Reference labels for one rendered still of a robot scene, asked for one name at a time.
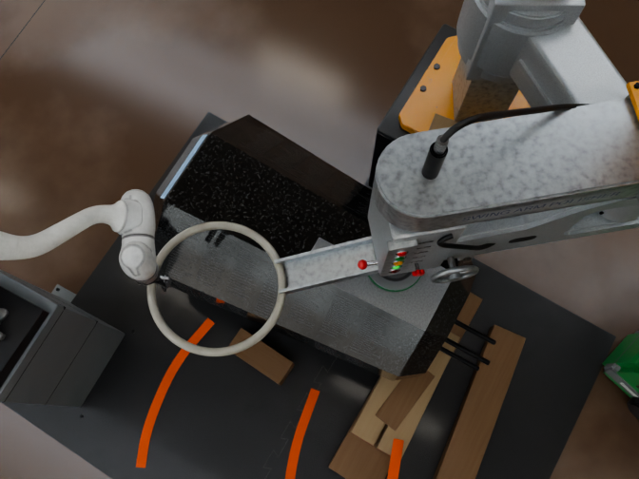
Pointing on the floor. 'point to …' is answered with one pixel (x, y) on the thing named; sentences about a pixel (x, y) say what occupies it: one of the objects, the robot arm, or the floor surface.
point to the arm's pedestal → (58, 350)
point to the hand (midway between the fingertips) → (157, 285)
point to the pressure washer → (626, 370)
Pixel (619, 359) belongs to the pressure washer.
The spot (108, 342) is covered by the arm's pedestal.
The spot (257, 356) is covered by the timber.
